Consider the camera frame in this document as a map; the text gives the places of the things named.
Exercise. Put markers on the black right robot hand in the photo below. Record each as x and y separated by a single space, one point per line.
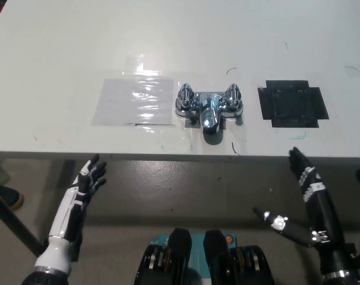
322 213

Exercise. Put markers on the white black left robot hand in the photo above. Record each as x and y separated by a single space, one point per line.
74 205

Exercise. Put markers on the black teal robot torso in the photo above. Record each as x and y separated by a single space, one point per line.
180 252

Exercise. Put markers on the chrome faucet body with spout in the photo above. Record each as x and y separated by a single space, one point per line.
209 112

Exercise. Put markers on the black slanted table leg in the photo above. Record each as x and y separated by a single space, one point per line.
19 228

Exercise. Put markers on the black shoe with tan sole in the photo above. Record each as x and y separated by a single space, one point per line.
12 199

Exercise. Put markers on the clear plastic sheet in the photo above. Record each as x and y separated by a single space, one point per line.
123 104

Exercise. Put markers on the black tape square patch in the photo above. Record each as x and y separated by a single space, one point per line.
293 104

